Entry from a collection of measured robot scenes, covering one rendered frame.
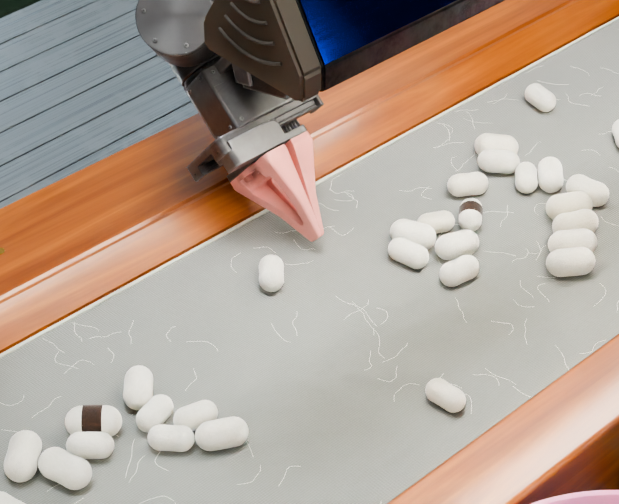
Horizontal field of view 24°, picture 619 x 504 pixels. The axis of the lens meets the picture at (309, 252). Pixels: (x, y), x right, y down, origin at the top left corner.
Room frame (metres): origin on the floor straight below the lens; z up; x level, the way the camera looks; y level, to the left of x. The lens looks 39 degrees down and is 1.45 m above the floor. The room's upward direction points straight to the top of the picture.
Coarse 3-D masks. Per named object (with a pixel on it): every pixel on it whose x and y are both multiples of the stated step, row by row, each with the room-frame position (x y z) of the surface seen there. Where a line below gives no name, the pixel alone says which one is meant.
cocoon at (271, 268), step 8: (264, 256) 0.86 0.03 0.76; (272, 256) 0.86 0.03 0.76; (264, 264) 0.85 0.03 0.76; (272, 264) 0.85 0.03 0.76; (280, 264) 0.85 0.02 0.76; (264, 272) 0.84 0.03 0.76; (272, 272) 0.84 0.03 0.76; (280, 272) 0.84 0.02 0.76; (264, 280) 0.83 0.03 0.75; (272, 280) 0.83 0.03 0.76; (280, 280) 0.84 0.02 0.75; (264, 288) 0.83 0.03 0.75; (272, 288) 0.83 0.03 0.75
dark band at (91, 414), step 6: (84, 408) 0.69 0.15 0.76; (90, 408) 0.69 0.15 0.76; (96, 408) 0.69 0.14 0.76; (84, 414) 0.69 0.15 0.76; (90, 414) 0.69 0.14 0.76; (96, 414) 0.69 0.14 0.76; (84, 420) 0.68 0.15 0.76; (90, 420) 0.68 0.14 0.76; (96, 420) 0.68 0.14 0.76; (84, 426) 0.68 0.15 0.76; (90, 426) 0.68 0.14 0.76; (96, 426) 0.68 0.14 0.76
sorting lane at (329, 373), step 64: (576, 64) 1.17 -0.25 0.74; (448, 128) 1.06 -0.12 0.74; (512, 128) 1.06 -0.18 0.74; (576, 128) 1.06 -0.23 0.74; (320, 192) 0.96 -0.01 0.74; (384, 192) 0.96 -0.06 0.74; (448, 192) 0.96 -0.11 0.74; (512, 192) 0.96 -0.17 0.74; (192, 256) 0.88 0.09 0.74; (256, 256) 0.88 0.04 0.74; (320, 256) 0.88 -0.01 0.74; (384, 256) 0.88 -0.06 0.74; (512, 256) 0.88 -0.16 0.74; (64, 320) 0.80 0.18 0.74; (128, 320) 0.81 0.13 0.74; (192, 320) 0.81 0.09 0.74; (256, 320) 0.81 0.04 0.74; (320, 320) 0.81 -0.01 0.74; (384, 320) 0.81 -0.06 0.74; (448, 320) 0.81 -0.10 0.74; (512, 320) 0.81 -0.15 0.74; (576, 320) 0.81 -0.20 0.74; (0, 384) 0.74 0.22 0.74; (64, 384) 0.74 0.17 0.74; (192, 384) 0.74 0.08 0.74; (256, 384) 0.74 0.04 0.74; (320, 384) 0.74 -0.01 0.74; (384, 384) 0.74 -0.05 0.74; (512, 384) 0.74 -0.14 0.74; (0, 448) 0.68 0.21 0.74; (64, 448) 0.68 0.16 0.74; (128, 448) 0.68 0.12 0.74; (192, 448) 0.68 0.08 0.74; (256, 448) 0.68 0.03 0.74; (320, 448) 0.68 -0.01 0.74; (384, 448) 0.68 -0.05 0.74; (448, 448) 0.68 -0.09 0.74
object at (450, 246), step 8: (456, 232) 0.89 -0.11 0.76; (464, 232) 0.88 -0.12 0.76; (472, 232) 0.89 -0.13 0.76; (440, 240) 0.88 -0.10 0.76; (448, 240) 0.88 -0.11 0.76; (456, 240) 0.88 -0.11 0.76; (464, 240) 0.88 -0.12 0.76; (472, 240) 0.88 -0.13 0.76; (440, 248) 0.87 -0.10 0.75; (448, 248) 0.87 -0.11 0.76; (456, 248) 0.87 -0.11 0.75; (464, 248) 0.87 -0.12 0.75; (472, 248) 0.88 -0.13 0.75; (440, 256) 0.87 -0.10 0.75; (448, 256) 0.87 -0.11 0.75; (456, 256) 0.87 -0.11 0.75
